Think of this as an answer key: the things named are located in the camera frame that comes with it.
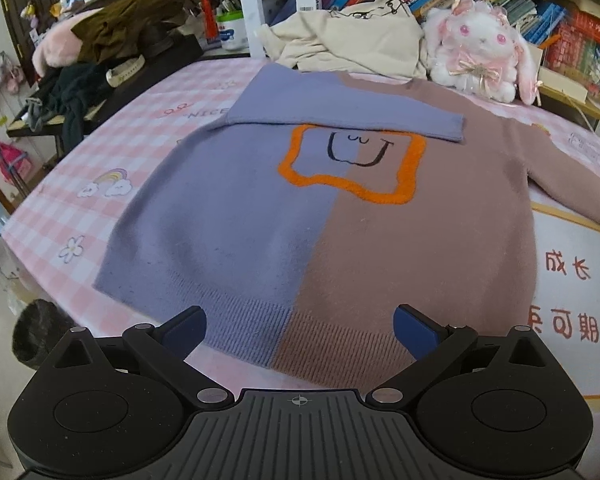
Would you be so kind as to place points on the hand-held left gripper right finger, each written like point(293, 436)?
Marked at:
point(414, 334)

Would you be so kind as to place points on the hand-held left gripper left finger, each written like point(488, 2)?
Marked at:
point(184, 334)

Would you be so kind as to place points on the blue and mauve knit sweater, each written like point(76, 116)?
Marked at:
point(240, 220)

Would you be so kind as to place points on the pile of dark clothes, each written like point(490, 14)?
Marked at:
point(72, 95)

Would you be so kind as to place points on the dark fuzzy bin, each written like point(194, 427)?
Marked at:
point(37, 332)

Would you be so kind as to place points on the white blanket with red print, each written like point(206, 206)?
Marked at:
point(575, 280)

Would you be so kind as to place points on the pink checked bed sheet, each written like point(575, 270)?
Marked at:
point(130, 150)

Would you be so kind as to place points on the pink backpack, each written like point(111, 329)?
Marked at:
point(12, 165)

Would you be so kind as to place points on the black side table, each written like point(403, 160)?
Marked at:
point(105, 105)

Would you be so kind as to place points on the white wrist band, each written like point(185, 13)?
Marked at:
point(125, 71)

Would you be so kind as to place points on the white plush bunny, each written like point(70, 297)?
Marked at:
point(472, 50)

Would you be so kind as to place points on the cream printed garment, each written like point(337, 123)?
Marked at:
point(360, 40)

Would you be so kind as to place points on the white plastic jar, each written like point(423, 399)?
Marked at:
point(232, 30)

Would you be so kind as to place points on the pink fluffy garment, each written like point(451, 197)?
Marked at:
point(55, 47)

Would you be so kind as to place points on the brown garment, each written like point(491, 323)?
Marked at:
point(125, 25)

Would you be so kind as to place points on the white shelf unit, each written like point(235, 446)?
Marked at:
point(250, 5)

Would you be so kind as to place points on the red printed box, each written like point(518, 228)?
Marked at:
point(582, 42)

